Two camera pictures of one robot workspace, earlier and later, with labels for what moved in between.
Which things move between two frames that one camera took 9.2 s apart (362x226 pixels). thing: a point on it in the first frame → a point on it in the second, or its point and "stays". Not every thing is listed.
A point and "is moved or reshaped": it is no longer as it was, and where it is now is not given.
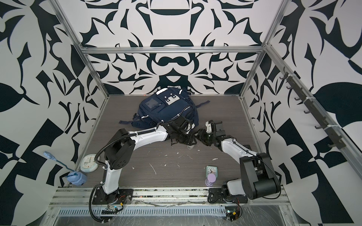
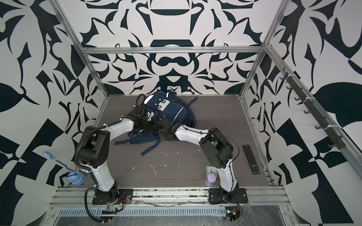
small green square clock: [211, 169] stays
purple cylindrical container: [211, 179] stays
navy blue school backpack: [165, 103] is moved or reshaped
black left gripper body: [183, 138] → [149, 126]
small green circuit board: [232, 213] stays
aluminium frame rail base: [70, 206] stays
